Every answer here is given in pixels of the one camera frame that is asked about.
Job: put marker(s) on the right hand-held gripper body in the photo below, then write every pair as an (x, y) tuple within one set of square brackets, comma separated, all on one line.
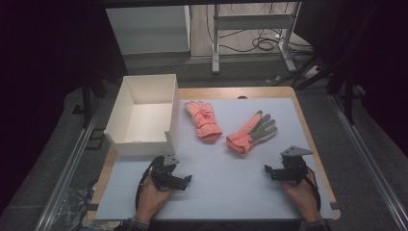
[(293, 166)]

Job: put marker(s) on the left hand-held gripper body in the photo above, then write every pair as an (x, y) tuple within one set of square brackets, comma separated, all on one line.
[(163, 174)]

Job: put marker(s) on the pink glove with grey palm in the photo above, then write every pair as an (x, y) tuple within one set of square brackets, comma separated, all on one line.
[(248, 134)]

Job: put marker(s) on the white box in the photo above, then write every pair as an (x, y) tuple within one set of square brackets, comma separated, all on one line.
[(144, 122)]

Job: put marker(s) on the person's left hand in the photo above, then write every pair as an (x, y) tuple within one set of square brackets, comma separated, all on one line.
[(152, 200)]

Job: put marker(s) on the person's right hand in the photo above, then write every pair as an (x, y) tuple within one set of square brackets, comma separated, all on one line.
[(303, 197)]

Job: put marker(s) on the pale blue table mat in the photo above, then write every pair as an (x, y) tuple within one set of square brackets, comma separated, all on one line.
[(224, 186)]

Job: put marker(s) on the grey tape piece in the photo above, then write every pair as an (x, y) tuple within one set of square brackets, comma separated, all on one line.
[(92, 207), (335, 206)]

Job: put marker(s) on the black metal stand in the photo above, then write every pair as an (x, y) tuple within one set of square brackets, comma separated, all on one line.
[(86, 102), (348, 96)]

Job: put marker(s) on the clear plastic bag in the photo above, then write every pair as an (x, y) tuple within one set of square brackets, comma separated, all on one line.
[(75, 208)]

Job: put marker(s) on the white power strip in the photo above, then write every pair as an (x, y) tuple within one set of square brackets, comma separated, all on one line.
[(311, 72)]

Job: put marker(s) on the white cabinet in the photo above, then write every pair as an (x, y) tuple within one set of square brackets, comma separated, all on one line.
[(150, 30)]

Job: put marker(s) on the aluminium floor rail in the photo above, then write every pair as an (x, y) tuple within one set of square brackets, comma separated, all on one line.
[(69, 166), (372, 160)]

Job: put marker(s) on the white metal desk frame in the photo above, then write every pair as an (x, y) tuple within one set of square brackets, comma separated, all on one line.
[(253, 21)]

